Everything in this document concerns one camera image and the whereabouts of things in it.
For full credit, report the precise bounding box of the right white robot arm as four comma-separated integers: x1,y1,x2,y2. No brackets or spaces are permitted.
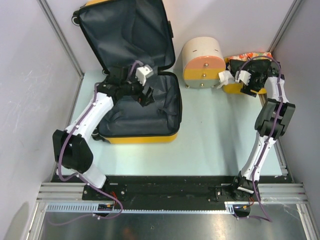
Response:
230,56,296,201

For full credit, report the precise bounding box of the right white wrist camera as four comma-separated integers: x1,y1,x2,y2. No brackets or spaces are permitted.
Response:
234,70,252,86

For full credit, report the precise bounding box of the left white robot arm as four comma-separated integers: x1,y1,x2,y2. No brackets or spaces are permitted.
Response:
52,60,154,200

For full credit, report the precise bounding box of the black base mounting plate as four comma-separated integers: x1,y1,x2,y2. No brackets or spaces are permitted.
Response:
49,174,293,211

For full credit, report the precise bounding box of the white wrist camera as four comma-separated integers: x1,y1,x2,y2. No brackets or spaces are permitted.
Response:
135,64,154,86
234,70,252,86

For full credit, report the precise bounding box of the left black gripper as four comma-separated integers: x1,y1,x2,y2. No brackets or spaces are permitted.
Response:
120,69,155,107

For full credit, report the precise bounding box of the orange floral patterned cloth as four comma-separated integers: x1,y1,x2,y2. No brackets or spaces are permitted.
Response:
226,52,272,62

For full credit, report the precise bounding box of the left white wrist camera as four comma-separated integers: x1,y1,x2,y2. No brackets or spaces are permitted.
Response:
135,64,154,86

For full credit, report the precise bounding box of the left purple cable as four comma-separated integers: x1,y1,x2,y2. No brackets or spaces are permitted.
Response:
47,60,143,226

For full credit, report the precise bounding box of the yellow Pikachu suitcase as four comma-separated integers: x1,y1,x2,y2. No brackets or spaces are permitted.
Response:
71,0,182,144

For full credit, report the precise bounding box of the white round drawer cabinet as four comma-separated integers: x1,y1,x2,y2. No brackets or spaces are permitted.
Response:
181,36,226,89

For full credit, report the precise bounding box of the black pouch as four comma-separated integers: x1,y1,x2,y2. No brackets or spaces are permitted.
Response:
229,59,271,77

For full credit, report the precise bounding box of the yellow plastic basket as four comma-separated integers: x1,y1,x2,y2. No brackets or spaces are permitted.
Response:
222,56,270,95

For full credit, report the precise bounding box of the aluminium frame rail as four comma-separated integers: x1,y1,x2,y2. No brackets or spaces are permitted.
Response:
36,183,308,215

